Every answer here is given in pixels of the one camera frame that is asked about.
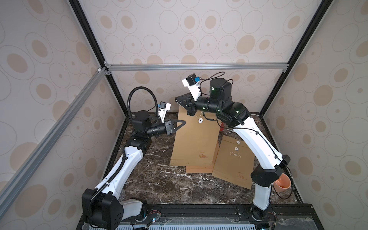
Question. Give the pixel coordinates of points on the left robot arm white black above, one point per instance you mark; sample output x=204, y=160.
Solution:
x=101, y=207

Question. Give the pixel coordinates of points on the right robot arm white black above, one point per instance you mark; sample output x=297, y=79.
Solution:
x=237, y=117

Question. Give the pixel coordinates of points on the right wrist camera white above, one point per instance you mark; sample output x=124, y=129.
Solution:
x=192, y=83

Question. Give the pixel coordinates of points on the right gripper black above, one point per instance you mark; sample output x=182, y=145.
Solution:
x=190, y=105

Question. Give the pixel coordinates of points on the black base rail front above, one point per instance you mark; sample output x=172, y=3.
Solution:
x=221, y=217

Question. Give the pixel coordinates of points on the horizontal aluminium rail back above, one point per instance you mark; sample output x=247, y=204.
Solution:
x=198, y=66

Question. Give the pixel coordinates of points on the brown file envelope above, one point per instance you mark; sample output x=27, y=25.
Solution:
x=196, y=141
x=204, y=169
x=234, y=162

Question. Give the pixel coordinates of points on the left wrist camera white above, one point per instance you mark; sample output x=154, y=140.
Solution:
x=163, y=109

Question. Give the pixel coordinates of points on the diagonal aluminium rail left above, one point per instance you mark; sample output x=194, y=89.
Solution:
x=26, y=171

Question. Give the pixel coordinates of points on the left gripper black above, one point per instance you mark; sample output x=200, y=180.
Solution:
x=168, y=126

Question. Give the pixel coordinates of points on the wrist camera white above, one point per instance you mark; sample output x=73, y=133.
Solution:
x=163, y=109
x=192, y=83

